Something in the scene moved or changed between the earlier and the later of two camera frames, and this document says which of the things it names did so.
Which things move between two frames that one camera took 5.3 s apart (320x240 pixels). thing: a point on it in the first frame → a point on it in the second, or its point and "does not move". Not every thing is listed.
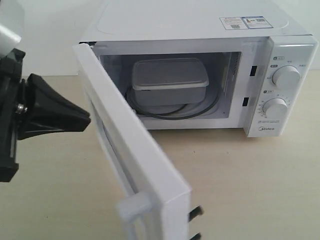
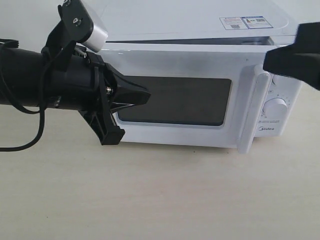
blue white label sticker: [245, 22] does not move
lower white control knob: [275, 107] does not move
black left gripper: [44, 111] → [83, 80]
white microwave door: [153, 202] → [206, 96]
